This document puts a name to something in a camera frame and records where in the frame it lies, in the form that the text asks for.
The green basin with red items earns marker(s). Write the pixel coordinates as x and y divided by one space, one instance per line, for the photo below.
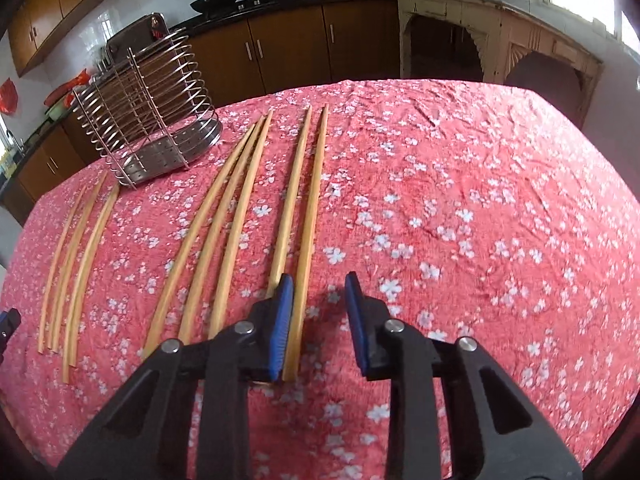
59 100

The red plastic bag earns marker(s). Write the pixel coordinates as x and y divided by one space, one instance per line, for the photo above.
8 98

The wooden chopstick seven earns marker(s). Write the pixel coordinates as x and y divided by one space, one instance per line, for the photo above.
68 264

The wooden chopstick one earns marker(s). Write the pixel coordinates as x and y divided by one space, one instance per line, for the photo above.
294 348

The wooden chopstick eight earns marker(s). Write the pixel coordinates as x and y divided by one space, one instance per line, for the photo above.
52 270

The brown lower kitchen cabinets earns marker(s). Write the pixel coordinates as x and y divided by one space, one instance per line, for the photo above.
265 47

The red floral tablecloth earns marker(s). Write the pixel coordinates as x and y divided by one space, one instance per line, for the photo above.
470 209

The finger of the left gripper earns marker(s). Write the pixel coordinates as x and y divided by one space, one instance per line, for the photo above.
10 321

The wooden chopstick three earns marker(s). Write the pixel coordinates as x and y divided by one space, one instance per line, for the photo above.
219 307

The wooden chopstick four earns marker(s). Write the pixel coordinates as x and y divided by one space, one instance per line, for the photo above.
196 290

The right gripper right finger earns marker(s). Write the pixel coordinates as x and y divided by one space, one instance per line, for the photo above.
455 413

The cream wooden side table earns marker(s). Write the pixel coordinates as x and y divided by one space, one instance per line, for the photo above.
503 35

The wooden chopstick six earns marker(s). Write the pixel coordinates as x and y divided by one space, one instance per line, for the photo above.
81 283

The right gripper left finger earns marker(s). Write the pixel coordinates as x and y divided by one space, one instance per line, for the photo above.
143 431

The brown upper wall cabinet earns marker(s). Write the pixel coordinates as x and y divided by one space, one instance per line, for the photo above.
38 26

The metal wire utensil holder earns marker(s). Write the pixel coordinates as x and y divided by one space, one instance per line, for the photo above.
150 114

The wooden chopstick two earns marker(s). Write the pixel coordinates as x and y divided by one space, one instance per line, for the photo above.
285 226

